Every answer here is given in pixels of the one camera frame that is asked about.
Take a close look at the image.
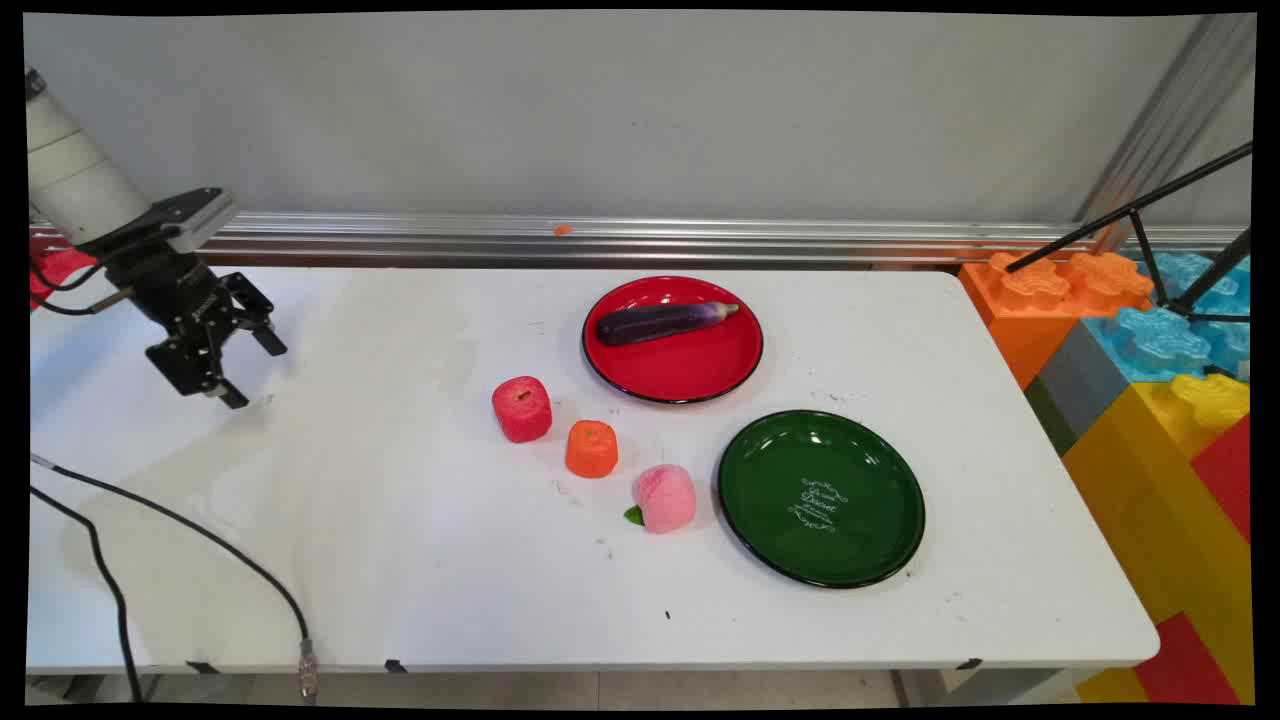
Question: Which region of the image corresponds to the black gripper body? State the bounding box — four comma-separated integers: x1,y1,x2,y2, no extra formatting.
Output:
100,240,236,337

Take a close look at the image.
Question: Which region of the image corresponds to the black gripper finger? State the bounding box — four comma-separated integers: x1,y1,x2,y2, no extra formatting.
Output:
221,271,290,359
145,334,251,412

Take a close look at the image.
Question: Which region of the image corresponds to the purple toy eggplant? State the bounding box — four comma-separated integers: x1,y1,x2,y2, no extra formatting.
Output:
596,301,742,348

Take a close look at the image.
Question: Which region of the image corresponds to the red plastic object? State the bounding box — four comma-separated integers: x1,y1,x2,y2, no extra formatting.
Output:
30,247,102,307

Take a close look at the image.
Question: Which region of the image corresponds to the red toy apple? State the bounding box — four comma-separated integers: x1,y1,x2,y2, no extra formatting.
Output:
491,376,554,444

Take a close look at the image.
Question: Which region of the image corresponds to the orange toy fruit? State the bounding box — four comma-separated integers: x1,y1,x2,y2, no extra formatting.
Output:
565,420,620,480

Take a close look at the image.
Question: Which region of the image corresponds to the red round plate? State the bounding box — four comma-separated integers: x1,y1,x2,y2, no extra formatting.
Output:
581,276,765,406

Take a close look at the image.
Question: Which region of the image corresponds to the pink toy peach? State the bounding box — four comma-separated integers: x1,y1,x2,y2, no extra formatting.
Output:
624,464,698,535

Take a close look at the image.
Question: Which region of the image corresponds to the green round plate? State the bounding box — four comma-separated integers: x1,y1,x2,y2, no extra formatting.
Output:
717,409,927,590

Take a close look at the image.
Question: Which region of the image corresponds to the orange toy building block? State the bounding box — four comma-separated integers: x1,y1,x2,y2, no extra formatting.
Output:
957,249,1157,392

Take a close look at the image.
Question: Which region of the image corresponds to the grey toy building block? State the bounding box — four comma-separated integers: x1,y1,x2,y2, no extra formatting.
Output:
1024,318,1133,457

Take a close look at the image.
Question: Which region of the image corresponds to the black tripod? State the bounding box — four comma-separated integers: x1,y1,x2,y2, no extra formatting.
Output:
1005,141,1254,326

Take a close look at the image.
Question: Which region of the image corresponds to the blue toy building block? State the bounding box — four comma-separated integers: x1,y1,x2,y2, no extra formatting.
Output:
1084,250,1254,384

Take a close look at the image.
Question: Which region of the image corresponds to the yellow toy building block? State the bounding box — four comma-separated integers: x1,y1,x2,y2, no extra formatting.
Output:
1061,372,1254,703

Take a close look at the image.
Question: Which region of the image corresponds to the red toy building block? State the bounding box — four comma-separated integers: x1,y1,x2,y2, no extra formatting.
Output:
1132,611,1243,706
1189,414,1254,543

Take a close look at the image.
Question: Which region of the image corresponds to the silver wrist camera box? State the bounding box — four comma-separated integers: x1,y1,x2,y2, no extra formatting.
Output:
148,187,240,254

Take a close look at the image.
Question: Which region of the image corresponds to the thin black cable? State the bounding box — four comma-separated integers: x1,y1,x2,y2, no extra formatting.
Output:
30,485,144,704

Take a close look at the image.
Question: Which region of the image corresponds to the black cable with metal connector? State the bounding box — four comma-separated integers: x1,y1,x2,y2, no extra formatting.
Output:
30,452,320,704

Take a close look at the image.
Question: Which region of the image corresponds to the aluminium rail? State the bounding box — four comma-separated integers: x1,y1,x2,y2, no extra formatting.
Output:
30,211,1251,269

